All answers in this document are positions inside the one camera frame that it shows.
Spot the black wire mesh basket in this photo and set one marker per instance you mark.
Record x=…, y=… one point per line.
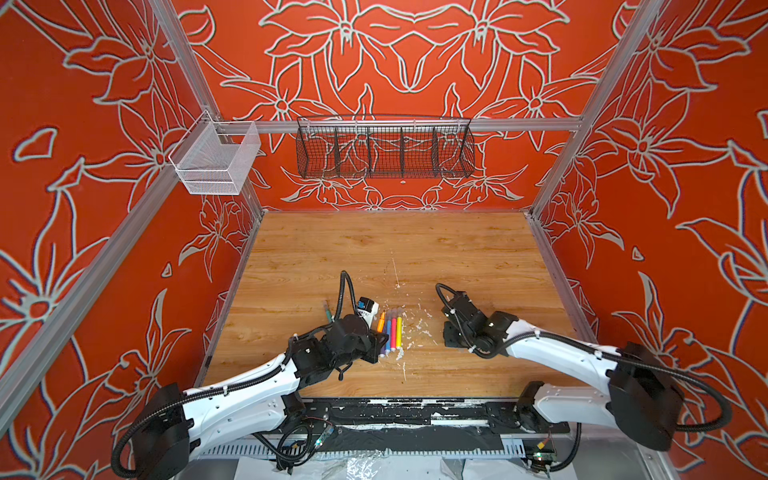
x=357, y=147

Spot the right base cable connector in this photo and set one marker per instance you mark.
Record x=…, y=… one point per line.
x=542, y=461

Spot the white slotted cable duct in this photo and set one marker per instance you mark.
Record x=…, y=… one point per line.
x=509, y=449

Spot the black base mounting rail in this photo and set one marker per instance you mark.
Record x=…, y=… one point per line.
x=499, y=415

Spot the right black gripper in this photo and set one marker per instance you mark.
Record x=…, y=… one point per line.
x=447, y=335

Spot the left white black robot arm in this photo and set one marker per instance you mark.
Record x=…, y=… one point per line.
x=176, y=426

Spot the orange marker pen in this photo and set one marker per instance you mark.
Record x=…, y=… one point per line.
x=381, y=322

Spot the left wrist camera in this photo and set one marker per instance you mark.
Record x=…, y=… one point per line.
x=368, y=310

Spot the white wire mesh basket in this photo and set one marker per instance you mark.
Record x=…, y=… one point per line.
x=212, y=160

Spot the blue marker pen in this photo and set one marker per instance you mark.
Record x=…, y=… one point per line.
x=388, y=331

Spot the green marker pen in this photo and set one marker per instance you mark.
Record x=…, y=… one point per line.
x=328, y=313

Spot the yellow marker pen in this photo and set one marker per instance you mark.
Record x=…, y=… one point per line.
x=399, y=329

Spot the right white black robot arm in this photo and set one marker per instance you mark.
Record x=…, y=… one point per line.
x=621, y=388

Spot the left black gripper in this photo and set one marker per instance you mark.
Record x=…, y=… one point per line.
x=374, y=345

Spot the pink marker pen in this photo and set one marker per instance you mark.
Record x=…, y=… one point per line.
x=393, y=332

